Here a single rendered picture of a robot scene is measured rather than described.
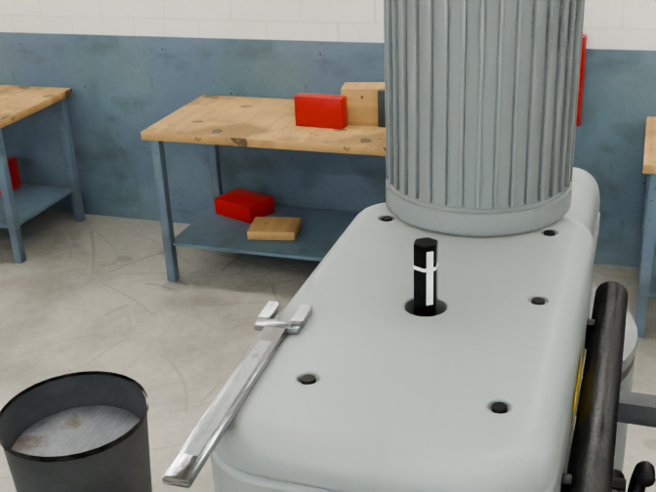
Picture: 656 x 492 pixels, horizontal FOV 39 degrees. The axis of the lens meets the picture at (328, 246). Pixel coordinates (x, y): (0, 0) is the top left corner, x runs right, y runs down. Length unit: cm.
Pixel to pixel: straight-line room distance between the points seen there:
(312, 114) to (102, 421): 218
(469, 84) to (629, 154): 427
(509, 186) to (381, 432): 36
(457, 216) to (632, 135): 420
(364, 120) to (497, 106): 391
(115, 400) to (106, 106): 306
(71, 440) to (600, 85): 322
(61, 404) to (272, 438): 268
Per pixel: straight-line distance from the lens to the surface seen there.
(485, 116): 90
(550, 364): 73
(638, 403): 117
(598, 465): 78
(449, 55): 89
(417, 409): 67
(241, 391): 69
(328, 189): 553
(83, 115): 613
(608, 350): 92
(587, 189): 148
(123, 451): 296
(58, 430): 323
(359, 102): 477
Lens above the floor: 227
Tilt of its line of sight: 24 degrees down
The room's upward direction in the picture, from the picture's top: 3 degrees counter-clockwise
